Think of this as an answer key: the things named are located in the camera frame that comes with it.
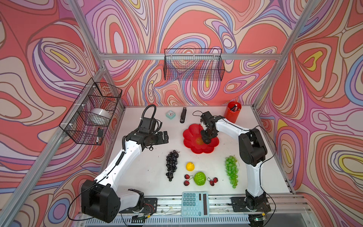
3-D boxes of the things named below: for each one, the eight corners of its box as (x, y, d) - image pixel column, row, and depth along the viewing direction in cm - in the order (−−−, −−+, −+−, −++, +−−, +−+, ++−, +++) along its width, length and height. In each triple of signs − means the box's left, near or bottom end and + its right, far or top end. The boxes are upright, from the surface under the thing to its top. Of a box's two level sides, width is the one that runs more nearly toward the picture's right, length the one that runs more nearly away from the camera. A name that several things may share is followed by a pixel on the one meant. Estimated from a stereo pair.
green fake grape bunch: (229, 187, 81) (231, 185, 77) (223, 159, 92) (225, 155, 88) (239, 187, 81) (243, 185, 77) (233, 159, 92) (235, 155, 88)
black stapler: (179, 122, 111) (179, 118, 107) (182, 110, 120) (182, 106, 116) (184, 123, 111) (184, 119, 107) (186, 111, 120) (186, 106, 116)
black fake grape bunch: (165, 180, 82) (164, 178, 79) (167, 153, 94) (167, 150, 91) (178, 180, 82) (178, 178, 79) (179, 153, 94) (179, 150, 91)
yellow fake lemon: (186, 171, 86) (186, 168, 83) (185, 164, 89) (186, 161, 85) (194, 171, 86) (194, 168, 83) (193, 164, 89) (194, 161, 85)
